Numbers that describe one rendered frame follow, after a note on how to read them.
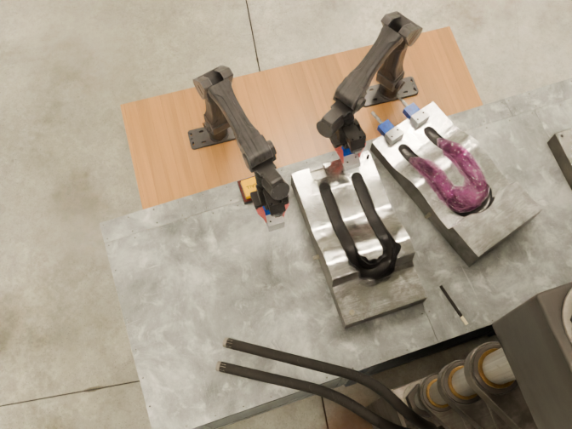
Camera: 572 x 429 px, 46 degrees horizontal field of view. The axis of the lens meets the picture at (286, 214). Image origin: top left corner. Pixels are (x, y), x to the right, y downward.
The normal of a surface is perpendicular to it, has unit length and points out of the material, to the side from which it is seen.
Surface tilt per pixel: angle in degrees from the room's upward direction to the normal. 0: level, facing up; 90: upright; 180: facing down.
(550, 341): 90
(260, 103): 0
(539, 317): 90
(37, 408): 0
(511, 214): 0
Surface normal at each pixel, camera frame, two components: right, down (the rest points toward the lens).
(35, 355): 0.00, -0.34
